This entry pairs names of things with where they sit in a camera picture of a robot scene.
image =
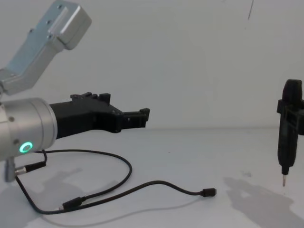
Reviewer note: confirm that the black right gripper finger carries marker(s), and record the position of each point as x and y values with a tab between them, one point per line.
298	118
280	107

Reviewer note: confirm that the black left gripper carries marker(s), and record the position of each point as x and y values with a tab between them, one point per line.
83	116

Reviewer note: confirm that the plain pale wall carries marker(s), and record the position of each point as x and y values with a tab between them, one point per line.
178	59

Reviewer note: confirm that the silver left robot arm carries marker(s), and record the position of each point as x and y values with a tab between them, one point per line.
28	123

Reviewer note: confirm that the white table cloth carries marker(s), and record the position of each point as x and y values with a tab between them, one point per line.
166	156

